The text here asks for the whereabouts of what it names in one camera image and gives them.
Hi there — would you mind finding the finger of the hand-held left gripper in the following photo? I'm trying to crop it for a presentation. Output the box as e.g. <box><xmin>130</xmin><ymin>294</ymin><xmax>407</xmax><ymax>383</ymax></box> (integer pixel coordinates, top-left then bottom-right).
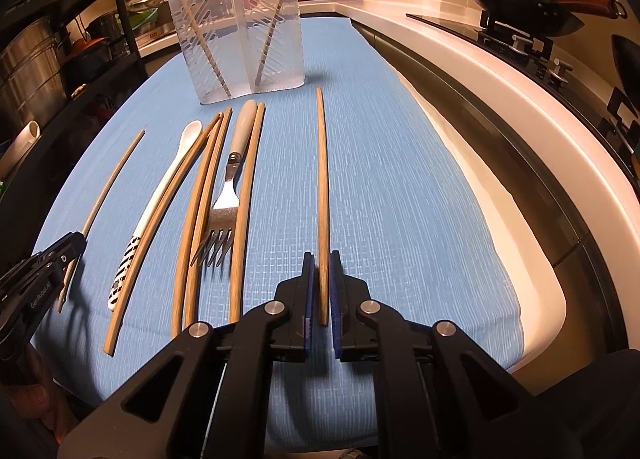
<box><xmin>47</xmin><ymin>249</ymin><xmax>85</xmax><ymax>297</ymax></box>
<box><xmin>31</xmin><ymin>231</ymin><xmax>86</xmax><ymax>265</ymax></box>

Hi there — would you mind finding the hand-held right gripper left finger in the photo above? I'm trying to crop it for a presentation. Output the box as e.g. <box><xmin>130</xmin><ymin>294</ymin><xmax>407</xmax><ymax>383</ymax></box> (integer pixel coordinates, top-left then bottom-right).
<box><xmin>57</xmin><ymin>251</ymin><xmax>316</xmax><ymax>459</ymax></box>

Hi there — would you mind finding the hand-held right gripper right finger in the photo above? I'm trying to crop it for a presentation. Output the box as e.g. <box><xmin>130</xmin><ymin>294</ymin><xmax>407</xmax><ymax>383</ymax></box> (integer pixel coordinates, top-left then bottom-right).
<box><xmin>330</xmin><ymin>250</ymin><xmax>583</xmax><ymax>459</ymax></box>

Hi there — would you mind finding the white spoon with striped handle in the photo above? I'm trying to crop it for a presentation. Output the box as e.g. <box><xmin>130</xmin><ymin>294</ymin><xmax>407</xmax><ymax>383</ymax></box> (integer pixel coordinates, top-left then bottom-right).
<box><xmin>107</xmin><ymin>120</ymin><xmax>203</xmax><ymax>313</ymax></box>

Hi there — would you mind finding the steel fork with grey handle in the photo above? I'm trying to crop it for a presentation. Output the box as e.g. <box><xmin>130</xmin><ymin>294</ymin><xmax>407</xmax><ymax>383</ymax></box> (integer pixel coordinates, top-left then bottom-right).
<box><xmin>189</xmin><ymin>99</ymin><xmax>258</xmax><ymax>268</ymax></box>

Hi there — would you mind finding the clear plastic utensil holder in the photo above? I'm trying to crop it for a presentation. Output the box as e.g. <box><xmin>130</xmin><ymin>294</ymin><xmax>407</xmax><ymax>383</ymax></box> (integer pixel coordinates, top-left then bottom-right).
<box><xmin>164</xmin><ymin>0</ymin><xmax>306</xmax><ymax>106</ymax></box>

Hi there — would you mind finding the white plastic tube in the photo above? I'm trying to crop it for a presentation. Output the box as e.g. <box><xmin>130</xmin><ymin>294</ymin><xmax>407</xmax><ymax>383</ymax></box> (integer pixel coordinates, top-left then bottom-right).
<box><xmin>0</xmin><ymin>120</ymin><xmax>41</xmax><ymax>176</ymax></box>

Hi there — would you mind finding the blue table cloth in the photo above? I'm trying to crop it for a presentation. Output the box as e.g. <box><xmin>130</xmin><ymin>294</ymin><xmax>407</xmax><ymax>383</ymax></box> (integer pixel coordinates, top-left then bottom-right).
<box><xmin>29</xmin><ymin>14</ymin><xmax>526</xmax><ymax>452</ymax></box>

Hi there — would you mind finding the large steel pot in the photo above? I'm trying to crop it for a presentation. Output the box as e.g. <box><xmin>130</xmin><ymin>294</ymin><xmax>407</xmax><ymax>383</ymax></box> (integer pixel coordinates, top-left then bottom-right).
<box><xmin>0</xmin><ymin>16</ymin><xmax>69</xmax><ymax>140</ymax></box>

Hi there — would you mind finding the dark cooking pot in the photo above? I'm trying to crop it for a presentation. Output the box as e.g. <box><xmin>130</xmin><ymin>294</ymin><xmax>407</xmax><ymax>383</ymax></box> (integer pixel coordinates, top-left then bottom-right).
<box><xmin>64</xmin><ymin>36</ymin><xmax>114</xmax><ymax>86</ymax></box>

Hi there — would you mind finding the black metal shelf rack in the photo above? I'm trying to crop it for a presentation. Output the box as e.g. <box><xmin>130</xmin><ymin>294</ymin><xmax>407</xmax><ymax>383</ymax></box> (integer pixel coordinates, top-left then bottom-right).
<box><xmin>0</xmin><ymin>0</ymin><xmax>151</xmax><ymax>245</ymax></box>

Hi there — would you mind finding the green plastic basin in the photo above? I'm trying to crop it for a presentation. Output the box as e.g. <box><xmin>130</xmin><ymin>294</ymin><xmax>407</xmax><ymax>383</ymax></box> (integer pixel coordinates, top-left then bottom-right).
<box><xmin>126</xmin><ymin>6</ymin><xmax>162</xmax><ymax>29</ymax></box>

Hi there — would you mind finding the black gas stove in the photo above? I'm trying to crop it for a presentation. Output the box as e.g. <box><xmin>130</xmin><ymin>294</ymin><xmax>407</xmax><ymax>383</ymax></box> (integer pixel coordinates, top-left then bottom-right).
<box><xmin>405</xmin><ymin>12</ymin><xmax>640</xmax><ymax>175</ymax></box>

